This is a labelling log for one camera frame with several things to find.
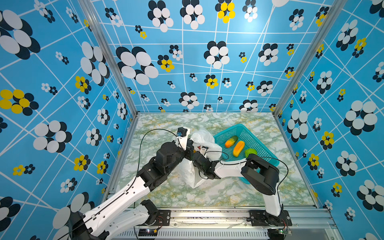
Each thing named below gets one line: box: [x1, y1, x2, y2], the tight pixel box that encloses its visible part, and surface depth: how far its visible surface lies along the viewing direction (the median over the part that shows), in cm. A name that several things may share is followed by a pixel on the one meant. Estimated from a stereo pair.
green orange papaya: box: [225, 135, 238, 148], surface depth 101 cm
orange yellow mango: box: [233, 140, 245, 158], surface depth 96 cm
